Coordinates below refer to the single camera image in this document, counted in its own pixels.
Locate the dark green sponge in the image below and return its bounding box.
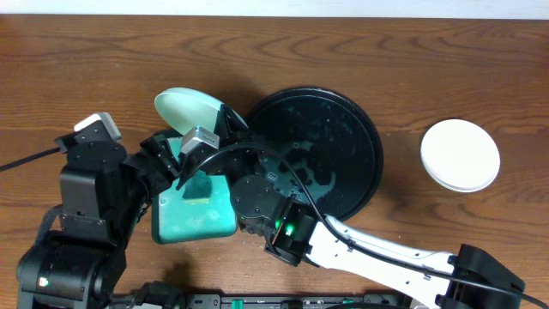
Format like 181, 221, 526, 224
183, 171, 213, 204

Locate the mint green plate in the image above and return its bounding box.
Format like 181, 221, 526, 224
154, 88, 250, 136

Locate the white plate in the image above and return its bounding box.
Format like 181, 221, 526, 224
419, 118, 501, 193

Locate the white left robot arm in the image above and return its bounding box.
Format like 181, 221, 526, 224
17, 136, 178, 308

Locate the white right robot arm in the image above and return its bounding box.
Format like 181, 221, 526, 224
210, 142, 527, 308

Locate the green rectangular soap tray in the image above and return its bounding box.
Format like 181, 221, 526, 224
150, 128, 239, 245

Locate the round black tray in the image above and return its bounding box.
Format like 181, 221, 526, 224
244, 88, 383, 221

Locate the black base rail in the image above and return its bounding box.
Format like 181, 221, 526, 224
108, 282, 412, 309

